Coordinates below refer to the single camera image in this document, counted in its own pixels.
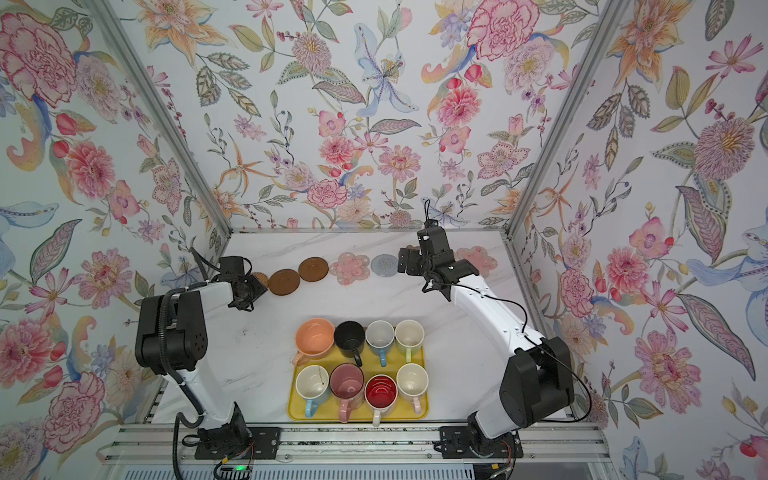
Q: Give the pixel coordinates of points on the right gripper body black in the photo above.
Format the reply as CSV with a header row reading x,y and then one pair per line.
x,y
427,271

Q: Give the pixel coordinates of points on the red interior white mug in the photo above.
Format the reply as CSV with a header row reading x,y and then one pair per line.
x,y
381,394

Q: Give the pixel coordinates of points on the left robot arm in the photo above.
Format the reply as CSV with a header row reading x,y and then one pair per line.
x,y
172,341

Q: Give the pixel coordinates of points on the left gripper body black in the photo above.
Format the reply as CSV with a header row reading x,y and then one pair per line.
x,y
251,289

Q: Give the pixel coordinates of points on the white mug blue handle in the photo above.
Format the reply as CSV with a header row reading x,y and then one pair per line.
x,y
380,337

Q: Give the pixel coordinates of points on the grey round coaster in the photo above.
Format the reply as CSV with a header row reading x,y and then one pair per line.
x,y
384,265

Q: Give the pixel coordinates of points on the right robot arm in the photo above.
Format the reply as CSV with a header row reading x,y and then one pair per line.
x,y
537,381

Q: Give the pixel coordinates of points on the woven rattan round coaster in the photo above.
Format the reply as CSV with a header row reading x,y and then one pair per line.
x,y
262,278

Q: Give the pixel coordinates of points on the dark brown round coaster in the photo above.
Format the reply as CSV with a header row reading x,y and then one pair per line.
x,y
313,269

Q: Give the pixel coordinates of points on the cream mug pink handle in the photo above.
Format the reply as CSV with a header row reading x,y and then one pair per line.
x,y
413,381

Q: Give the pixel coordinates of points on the pink flower coaster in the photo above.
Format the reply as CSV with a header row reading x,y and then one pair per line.
x,y
349,268
479,257

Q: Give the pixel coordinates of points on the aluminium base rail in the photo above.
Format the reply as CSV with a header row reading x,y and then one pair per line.
x,y
424,450

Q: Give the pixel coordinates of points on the yellow tray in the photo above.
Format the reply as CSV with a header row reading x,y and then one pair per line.
x,y
328,412

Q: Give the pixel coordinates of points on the black mug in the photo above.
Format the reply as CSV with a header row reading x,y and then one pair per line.
x,y
349,338

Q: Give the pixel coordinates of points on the cream mug blue handle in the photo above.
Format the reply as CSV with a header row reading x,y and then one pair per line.
x,y
312,384

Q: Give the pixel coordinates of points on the white mug green handle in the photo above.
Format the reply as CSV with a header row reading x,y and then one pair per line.
x,y
409,338

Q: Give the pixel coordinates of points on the brown wooden round coaster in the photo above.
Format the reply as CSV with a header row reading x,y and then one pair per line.
x,y
284,282

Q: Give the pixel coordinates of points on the orange mug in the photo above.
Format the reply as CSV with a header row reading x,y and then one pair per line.
x,y
313,340

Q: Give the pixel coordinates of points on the dusty pink mug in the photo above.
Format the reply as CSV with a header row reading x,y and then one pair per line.
x,y
347,386

